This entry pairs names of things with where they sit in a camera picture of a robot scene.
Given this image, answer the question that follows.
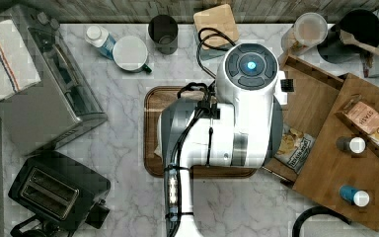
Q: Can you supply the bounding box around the chips bag in drawer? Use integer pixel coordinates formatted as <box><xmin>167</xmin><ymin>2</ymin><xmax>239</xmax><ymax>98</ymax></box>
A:
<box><xmin>274</xmin><ymin>123</ymin><xmax>315</xmax><ymax>174</ymax></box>

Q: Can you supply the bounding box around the dark wooden cutting board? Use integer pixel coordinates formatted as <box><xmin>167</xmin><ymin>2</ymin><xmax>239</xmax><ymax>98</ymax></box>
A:
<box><xmin>143</xmin><ymin>86</ymin><xmax>256</xmax><ymax>179</ymax></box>

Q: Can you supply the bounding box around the clear plastic water bottle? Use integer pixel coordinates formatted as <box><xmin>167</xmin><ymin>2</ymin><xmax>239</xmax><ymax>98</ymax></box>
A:
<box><xmin>85</xmin><ymin>25</ymin><xmax>115</xmax><ymax>60</ymax></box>

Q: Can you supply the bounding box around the black utensil pot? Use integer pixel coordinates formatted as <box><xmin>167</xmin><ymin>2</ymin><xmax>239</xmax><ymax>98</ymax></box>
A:
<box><xmin>316</xmin><ymin>8</ymin><xmax>379</xmax><ymax>65</ymax></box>

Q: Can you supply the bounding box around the clear jar white lid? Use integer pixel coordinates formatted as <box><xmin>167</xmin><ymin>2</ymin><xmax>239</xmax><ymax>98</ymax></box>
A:
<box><xmin>281</xmin><ymin>12</ymin><xmax>328</xmax><ymax>55</ymax></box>

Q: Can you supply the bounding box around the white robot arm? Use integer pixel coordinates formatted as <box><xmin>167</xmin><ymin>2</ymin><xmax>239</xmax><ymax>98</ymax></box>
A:
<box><xmin>157</xmin><ymin>43</ymin><xmax>283</xmax><ymax>237</ymax></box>

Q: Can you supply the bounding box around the grey spice shaker white lid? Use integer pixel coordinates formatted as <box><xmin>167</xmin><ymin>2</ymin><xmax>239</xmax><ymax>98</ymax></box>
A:
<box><xmin>336</xmin><ymin>136</ymin><xmax>366</xmax><ymax>154</ymax></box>

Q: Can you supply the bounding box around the wooden spoon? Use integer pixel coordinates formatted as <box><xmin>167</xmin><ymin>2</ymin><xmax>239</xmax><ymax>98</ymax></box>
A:
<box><xmin>340</xmin><ymin>30</ymin><xmax>379</xmax><ymax>55</ymax></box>

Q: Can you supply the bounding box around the blue spice shaker white lid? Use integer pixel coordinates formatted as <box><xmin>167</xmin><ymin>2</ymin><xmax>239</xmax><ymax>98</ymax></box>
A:
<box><xmin>339</xmin><ymin>185</ymin><xmax>370</xmax><ymax>207</ymax></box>

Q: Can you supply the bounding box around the silver toaster oven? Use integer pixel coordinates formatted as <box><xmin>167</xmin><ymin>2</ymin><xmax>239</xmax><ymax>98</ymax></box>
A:
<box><xmin>0</xmin><ymin>4</ymin><xmax>108</xmax><ymax>155</ymax></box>

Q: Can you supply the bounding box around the pink tea box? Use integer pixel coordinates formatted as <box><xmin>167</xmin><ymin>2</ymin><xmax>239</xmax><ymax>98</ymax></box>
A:
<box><xmin>341</xmin><ymin>95</ymin><xmax>379</xmax><ymax>134</ymax></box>

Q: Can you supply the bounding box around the dark grey cup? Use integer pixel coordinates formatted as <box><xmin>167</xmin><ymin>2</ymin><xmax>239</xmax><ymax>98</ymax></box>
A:
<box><xmin>148</xmin><ymin>15</ymin><xmax>179</xmax><ymax>54</ymax></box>

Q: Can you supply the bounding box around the white striped dish towel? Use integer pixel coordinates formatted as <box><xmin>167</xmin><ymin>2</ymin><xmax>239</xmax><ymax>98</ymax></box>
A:
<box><xmin>0</xmin><ymin>20</ymin><xmax>40</xmax><ymax>101</ymax></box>

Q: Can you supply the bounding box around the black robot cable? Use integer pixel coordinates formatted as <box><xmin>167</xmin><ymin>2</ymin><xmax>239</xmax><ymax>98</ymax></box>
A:
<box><xmin>195</xmin><ymin>27</ymin><xmax>237</xmax><ymax>80</ymax></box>

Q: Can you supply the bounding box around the black two-slot toaster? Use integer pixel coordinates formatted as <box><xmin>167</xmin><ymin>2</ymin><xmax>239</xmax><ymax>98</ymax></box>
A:
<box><xmin>8</xmin><ymin>151</ymin><xmax>111</xmax><ymax>232</ymax></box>

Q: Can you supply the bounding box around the white mug green handle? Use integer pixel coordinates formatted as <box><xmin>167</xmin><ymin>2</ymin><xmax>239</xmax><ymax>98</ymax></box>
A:
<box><xmin>113</xmin><ymin>36</ymin><xmax>152</xmax><ymax>73</ymax></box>

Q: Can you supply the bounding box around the small light wooden board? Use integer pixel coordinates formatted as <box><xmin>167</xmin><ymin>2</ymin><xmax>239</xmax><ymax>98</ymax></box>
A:
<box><xmin>193</xmin><ymin>4</ymin><xmax>239</xmax><ymax>42</ymax></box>

